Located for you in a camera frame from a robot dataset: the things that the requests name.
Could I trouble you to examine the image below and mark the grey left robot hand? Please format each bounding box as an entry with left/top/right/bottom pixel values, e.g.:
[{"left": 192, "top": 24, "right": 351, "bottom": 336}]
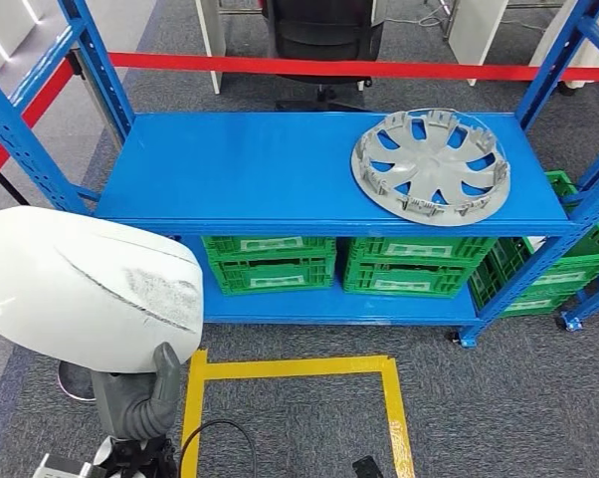
[{"left": 91, "top": 342, "right": 182, "bottom": 442}]

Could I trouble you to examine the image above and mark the white curved car body part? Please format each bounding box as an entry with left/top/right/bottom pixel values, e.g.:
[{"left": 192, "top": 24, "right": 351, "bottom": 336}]
[{"left": 0, "top": 205, "right": 204, "bottom": 375}]

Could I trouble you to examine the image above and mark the blue metal shelf rack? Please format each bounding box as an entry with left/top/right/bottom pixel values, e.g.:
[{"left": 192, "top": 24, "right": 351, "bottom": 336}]
[
  {"left": 548, "top": 141, "right": 599, "bottom": 333},
  {"left": 0, "top": 0, "right": 599, "bottom": 350}
]

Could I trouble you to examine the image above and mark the black robot body part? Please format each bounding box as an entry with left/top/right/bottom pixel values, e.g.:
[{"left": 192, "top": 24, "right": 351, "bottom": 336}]
[{"left": 351, "top": 455, "right": 384, "bottom": 478}]

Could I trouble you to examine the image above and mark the yellow tape square outline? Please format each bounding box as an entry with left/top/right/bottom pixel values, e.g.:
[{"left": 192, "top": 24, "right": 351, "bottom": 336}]
[{"left": 179, "top": 350, "right": 416, "bottom": 478}]

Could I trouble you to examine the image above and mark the white desk side panel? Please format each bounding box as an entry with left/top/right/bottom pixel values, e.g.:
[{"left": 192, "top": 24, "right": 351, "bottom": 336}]
[
  {"left": 448, "top": 0, "right": 509, "bottom": 87},
  {"left": 194, "top": 0, "right": 227, "bottom": 95},
  {"left": 530, "top": 0, "right": 599, "bottom": 91}
]

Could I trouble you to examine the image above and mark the white lit display plinth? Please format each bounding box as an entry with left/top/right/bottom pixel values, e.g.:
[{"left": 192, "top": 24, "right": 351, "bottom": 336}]
[{"left": 0, "top": 0, "right": 50, "bottom": 68}]

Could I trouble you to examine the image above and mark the black office chair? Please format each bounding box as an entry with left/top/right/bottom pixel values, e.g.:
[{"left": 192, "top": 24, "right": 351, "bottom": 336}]
[{"left": 262, "top": 0, "right": 385, "bottom": 113}]

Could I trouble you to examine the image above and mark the grey plastic wheel hubcap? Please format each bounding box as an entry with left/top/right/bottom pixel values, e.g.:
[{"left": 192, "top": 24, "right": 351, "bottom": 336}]
[{"left": 350, "top": 109, "right": 512, "bottom": 228}]

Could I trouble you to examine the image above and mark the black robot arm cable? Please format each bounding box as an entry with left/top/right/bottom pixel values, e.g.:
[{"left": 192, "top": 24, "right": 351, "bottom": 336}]
[{"left": 179, "top": 419, "right": 258, "bottom": 478}]

